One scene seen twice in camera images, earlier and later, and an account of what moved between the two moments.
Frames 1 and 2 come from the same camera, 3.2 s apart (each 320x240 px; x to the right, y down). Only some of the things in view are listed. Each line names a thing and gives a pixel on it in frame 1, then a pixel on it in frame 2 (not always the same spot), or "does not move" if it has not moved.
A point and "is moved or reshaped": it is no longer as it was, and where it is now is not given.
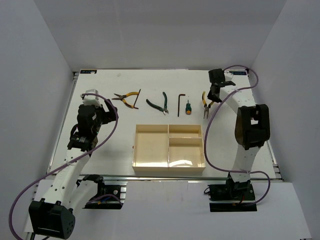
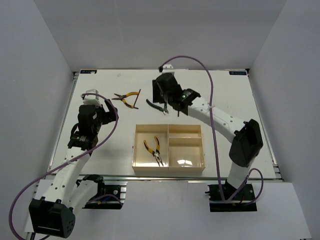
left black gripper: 109,116 does not move
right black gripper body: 213,97 -> 158,96
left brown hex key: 135,107 does not move
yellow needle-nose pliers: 207,108 is moved or reshaped
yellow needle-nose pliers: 121,97 does not move
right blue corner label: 238,73 does not move
